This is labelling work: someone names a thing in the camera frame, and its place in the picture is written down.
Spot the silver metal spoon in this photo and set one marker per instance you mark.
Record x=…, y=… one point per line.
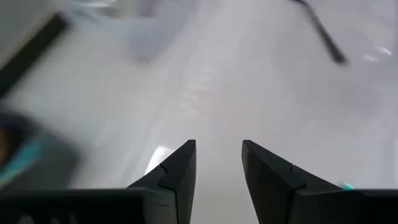
x=326, y=39

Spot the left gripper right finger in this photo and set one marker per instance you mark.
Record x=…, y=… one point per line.
x=276, y=196

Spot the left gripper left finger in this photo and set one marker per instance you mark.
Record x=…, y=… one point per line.
x=177, y=189

